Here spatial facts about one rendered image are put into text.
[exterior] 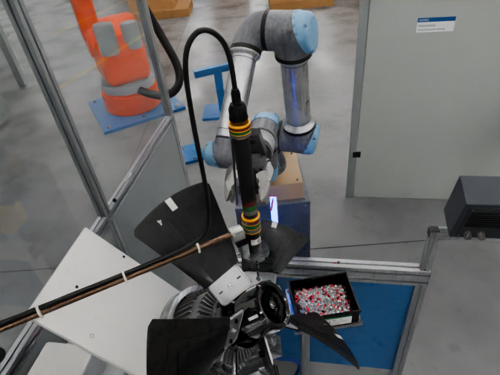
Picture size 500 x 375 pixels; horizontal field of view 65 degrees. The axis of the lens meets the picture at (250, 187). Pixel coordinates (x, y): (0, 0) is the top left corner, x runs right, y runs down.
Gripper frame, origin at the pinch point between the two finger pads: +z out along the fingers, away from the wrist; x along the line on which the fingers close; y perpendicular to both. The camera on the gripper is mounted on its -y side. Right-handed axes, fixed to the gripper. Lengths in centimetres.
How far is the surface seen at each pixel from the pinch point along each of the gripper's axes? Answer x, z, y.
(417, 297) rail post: -53, -38, 81
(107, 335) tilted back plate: 31.9, 18.7, 28.0
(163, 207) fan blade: 21.6, -4.6, 8.4
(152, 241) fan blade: 22.9, 2.4, 13.1
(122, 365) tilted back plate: 27.9, 22.8, 32.8
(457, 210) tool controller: -57, -36, 34
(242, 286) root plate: 2.6, 3.5, 26.0
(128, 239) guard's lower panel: 70, -53, 72
